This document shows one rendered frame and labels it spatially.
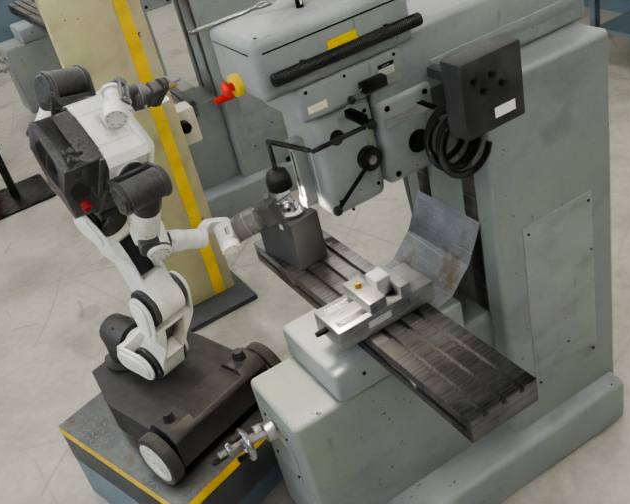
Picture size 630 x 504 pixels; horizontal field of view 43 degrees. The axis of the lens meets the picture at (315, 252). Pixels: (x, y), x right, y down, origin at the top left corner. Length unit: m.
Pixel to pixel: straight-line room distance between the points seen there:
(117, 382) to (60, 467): 0.78
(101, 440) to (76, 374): 1.12
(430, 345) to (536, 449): 0.85
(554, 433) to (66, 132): 1.98
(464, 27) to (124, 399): 1.80
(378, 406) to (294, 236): 0.63
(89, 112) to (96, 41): 1.38
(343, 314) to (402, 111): 0.63
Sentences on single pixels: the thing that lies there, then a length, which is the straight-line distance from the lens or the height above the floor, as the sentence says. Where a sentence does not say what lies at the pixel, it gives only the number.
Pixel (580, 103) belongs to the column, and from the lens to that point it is 2.61.
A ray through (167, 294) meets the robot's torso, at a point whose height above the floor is 1.03.
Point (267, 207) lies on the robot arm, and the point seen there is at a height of 1.23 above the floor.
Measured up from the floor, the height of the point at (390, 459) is 0.38.
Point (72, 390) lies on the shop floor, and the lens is 4.28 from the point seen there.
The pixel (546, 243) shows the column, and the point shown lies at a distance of 2.71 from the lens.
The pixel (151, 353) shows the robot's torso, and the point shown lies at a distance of 3.00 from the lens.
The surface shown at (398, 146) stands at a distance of 2.31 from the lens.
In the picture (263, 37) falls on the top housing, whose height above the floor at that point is 1.89.
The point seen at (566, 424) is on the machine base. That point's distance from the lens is 3.17.
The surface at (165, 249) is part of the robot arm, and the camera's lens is 2.52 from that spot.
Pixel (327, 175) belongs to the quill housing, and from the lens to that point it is 2.24.
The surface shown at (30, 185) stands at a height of 0.02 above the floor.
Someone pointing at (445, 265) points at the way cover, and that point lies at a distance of 2.67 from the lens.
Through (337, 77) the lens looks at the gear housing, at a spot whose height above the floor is 1.72.
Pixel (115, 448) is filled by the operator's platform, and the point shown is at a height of 0.40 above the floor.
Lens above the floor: 2.49
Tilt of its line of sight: 33 degrees down
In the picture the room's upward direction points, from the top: 15 degrees counter-clockwise
